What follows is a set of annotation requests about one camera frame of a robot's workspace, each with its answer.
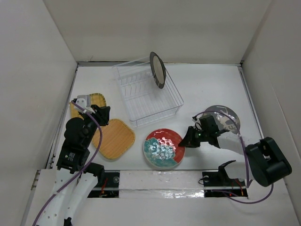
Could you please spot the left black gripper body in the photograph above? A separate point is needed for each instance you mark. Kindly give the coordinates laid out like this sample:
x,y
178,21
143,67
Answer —
x,y
92,124

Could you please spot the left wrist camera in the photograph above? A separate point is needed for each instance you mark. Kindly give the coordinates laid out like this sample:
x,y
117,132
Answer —
x,y
83,102

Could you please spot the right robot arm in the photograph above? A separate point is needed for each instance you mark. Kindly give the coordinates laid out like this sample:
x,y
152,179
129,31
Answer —
x,y
263,162

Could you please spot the red teal floral plate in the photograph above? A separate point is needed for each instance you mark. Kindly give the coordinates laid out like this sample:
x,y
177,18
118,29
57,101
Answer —
x,y
161,149

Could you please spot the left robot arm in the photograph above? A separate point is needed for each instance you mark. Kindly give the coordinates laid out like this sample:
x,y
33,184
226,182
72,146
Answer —
x,y
76,175

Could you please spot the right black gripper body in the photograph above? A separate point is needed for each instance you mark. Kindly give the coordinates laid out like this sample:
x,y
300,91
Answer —
x,y
203,134

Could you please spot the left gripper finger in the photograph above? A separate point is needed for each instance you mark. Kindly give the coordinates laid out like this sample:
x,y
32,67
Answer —
x,y
98,110
104,115

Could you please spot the grey reindeer pattern plate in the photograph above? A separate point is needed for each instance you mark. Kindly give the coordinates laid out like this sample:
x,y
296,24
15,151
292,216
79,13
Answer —
x,y
224,117

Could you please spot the white wire dish rack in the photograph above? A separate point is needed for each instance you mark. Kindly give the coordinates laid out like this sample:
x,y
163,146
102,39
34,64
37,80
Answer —
x,y
144,101

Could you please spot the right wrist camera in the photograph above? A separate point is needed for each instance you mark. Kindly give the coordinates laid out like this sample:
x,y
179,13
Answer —
x,y
197,122

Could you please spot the square bamboo tray far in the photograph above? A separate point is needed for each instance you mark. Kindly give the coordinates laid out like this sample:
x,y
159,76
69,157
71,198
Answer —
x,y
96,99

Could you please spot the square bamboo tray near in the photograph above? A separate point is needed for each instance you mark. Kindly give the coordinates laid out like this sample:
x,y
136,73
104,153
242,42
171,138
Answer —
x,y
117,138

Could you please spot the brown rimmed cream plate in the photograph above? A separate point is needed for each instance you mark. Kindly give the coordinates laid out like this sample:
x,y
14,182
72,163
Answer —
x,y
158,70

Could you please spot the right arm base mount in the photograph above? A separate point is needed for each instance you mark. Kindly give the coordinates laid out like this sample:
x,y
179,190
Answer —
x,y
218,184

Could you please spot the square bamboo tray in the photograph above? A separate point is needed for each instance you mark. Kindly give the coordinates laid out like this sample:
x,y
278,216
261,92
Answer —
x,y
96,99
117,138

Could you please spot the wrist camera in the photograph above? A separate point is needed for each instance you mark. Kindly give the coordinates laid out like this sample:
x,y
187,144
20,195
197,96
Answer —
x,y
83,102
197,122

